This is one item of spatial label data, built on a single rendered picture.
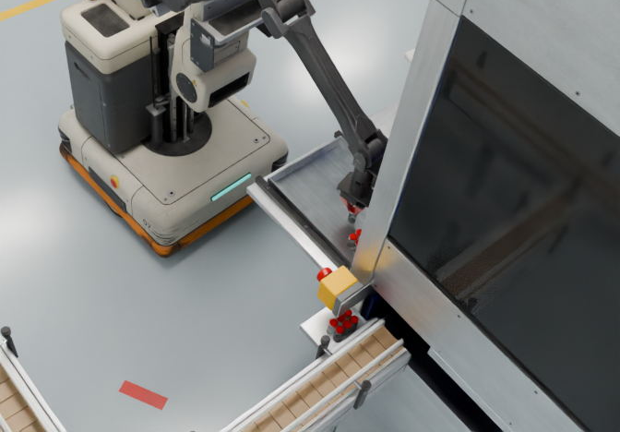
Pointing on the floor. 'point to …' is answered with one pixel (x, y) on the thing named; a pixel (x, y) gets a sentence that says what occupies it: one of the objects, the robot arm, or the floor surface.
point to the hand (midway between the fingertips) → (353, 210)
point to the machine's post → (411, 116)
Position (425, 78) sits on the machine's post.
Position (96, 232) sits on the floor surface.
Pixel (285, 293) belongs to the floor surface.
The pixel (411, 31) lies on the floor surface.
